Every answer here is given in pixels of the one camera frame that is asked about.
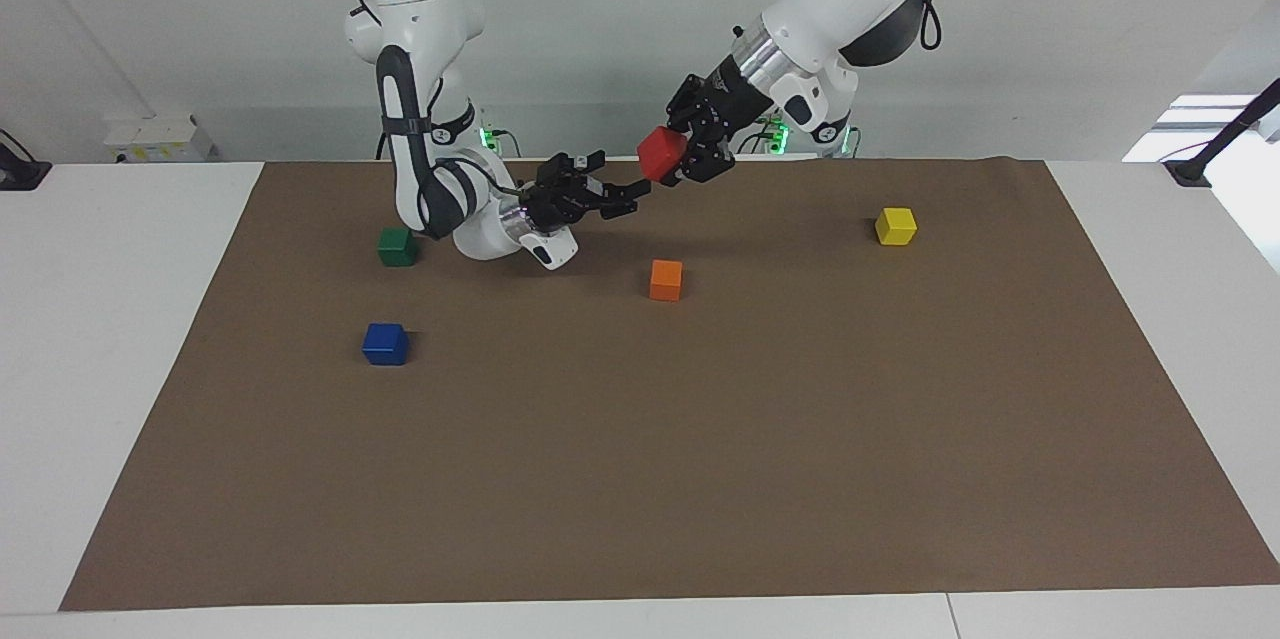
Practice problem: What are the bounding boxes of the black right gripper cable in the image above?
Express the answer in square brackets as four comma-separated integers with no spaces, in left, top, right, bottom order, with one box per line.
[470,157,531,204]

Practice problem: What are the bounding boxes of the black table clamp mount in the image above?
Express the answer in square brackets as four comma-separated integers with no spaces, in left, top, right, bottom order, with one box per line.
[0,129,53,192]

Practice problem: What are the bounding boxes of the white wall power box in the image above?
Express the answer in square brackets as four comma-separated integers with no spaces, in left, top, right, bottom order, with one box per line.
[104,115,217,164]

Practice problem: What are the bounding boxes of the green wooden block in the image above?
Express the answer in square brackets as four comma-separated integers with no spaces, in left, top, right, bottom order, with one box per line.
[377,227,419,268]

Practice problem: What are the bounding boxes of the yellow wooden block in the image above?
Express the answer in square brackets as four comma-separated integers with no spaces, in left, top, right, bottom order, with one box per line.
[875,207,918,247]

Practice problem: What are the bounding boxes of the brown table mat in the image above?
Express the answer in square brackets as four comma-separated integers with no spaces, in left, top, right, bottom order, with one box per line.
[60,157,1280,612]

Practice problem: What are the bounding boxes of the red wooden block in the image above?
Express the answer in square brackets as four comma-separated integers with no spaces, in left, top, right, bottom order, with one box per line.
[637,127,689,182]

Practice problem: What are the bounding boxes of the blue wooden block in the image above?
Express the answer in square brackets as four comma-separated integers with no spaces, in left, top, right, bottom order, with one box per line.
[362,323,409,366]

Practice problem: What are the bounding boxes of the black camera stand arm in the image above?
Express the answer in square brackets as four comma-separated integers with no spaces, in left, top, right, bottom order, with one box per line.
[1164,77,1280,188]

